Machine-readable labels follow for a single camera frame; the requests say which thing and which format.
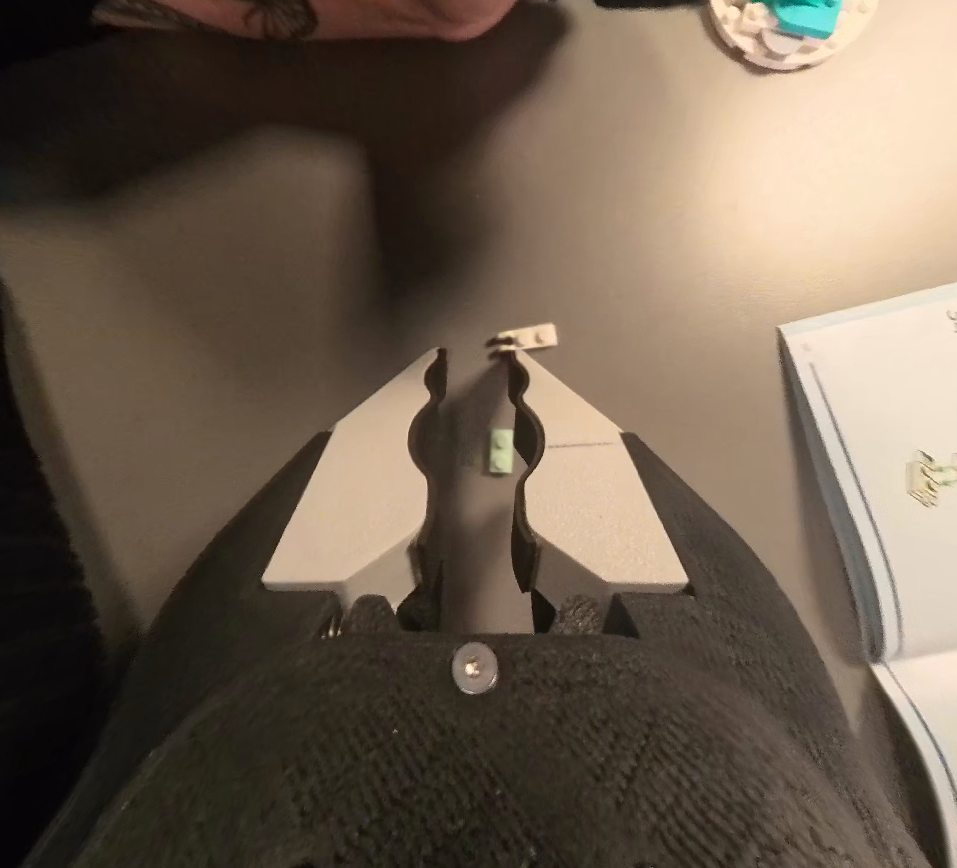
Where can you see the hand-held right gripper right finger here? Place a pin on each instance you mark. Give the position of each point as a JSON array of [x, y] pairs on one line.
[[598, 516]]

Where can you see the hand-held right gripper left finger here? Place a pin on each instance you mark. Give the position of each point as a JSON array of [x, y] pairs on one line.
[[351, 509]]

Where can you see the small light green lego piece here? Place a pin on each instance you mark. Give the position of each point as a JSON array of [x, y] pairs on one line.
[[499, 451]]

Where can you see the small white lego plate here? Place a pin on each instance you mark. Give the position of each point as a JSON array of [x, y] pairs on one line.
[[534, 337]]

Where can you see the lego instruction booklet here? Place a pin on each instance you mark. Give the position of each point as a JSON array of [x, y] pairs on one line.
[[882, 479]]

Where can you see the person's dark clothing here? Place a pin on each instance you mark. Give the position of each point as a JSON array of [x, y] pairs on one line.
[[30, 509]]

